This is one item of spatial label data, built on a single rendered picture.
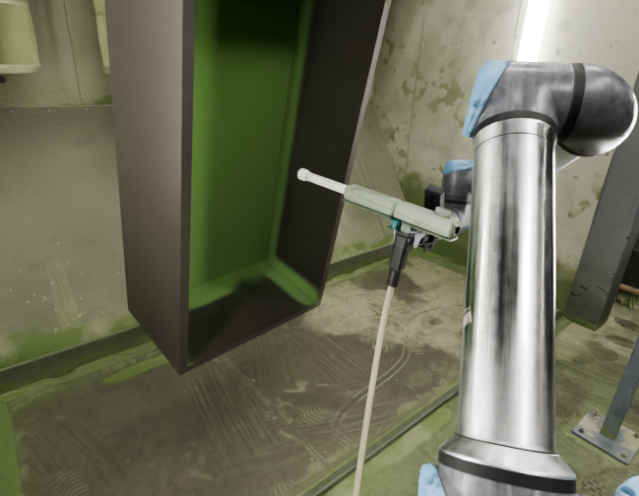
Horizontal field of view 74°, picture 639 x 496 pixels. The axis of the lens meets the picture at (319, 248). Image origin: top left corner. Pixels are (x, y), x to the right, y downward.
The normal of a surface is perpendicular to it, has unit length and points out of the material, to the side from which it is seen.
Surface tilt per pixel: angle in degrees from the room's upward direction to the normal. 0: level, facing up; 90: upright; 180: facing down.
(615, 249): 90
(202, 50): 102
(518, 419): 49
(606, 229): 90
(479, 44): 90
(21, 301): 57
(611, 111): 93
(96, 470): 0
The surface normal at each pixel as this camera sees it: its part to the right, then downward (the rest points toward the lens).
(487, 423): -0.65, -0.33
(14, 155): 0.55, -0.22
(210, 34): 0.69, 0.48
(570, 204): -0.77, 0.22
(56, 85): 0.63, 0.33
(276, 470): 0.04, -0.92
